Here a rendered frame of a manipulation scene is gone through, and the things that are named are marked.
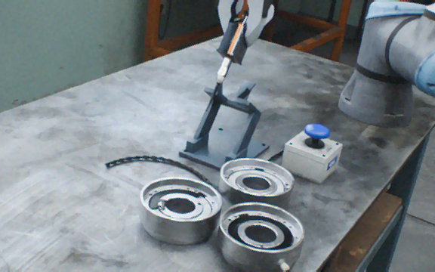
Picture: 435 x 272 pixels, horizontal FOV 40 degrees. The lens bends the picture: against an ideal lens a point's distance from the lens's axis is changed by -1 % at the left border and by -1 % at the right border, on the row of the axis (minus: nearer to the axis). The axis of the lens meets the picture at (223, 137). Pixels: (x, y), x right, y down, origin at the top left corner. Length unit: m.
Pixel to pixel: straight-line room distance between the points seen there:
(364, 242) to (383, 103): 0.30
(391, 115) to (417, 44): 0.18
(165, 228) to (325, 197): 0.28
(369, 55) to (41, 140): 0.63
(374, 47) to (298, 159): 0.33
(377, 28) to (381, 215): 0.45
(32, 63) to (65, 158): 1.84
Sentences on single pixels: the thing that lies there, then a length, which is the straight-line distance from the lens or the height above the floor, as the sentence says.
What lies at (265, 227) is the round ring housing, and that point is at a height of 0.83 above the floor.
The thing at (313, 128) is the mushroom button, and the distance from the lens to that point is 0.96.
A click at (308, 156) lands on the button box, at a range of 0.95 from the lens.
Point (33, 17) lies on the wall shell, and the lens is 2.70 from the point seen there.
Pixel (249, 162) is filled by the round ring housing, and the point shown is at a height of 0.84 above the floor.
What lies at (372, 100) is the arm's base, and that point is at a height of 0.85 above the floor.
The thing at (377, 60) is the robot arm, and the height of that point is 0.92.
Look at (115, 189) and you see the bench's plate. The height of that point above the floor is 0.80.
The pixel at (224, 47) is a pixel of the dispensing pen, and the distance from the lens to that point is 0.90.
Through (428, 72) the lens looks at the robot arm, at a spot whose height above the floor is 0.96.
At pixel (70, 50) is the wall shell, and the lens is 2.91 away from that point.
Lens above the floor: 1.25
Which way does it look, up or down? 25 degrees down
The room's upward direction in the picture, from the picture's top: 8 degrees clockwise
